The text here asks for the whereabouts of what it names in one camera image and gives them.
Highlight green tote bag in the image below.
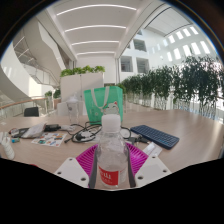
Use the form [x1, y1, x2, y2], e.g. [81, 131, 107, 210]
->
[83, 85, 125, 126]

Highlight white chair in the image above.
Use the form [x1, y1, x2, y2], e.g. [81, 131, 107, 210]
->
[57, 100, 88, 117]

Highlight white packet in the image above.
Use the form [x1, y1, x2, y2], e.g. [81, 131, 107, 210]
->
[142, 141, 163, 158]

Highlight black power adapter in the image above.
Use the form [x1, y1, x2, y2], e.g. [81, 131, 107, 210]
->
[44, 123, 62, 132]

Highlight green plants atop cabinet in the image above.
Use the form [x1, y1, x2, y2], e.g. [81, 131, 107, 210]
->
[59, 65, 106, 78]

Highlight tangled black cables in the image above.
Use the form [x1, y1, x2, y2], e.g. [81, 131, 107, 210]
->
[63, 121, 133, 144]

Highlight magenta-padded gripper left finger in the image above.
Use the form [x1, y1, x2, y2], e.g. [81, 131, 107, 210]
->
[54, 145, 99, 190]

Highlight black office chair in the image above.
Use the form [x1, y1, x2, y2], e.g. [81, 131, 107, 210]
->
[23, 106, 40, 118]

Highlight tall clear drinking bottle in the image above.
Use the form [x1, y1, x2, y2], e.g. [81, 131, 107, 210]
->
[65, 94, 81, 125]

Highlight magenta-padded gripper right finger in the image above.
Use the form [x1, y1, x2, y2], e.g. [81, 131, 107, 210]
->
[125, 141, 173, 189]

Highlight potted plants by railing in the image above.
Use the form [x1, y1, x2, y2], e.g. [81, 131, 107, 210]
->
[44, 88, 62, 109]

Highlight colourful sticker sheet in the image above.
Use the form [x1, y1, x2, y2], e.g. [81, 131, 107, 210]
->
[31, 131, 68, 148]

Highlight white cabinet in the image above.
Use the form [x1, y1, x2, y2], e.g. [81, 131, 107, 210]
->
[60, 72, 105, 103]

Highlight row of green trees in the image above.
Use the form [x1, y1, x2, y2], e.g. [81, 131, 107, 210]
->
[116, 54, 224, 118]

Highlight clear red-labelled water bottle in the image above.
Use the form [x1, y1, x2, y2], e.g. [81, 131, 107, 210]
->
[94, 114, 131, 191]

